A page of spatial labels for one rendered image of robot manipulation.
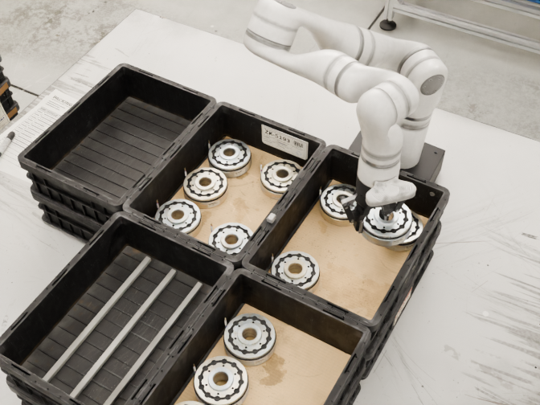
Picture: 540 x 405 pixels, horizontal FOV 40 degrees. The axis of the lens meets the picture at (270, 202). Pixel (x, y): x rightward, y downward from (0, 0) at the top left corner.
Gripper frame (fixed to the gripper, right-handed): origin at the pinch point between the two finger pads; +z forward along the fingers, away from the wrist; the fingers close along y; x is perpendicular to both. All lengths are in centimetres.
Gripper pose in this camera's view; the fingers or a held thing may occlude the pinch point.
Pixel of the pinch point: (370, 222)
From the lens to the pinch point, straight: 146.8
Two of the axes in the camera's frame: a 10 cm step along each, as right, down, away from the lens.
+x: 2.7, 7.3, -6.2
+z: 0.2, 6.5, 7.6
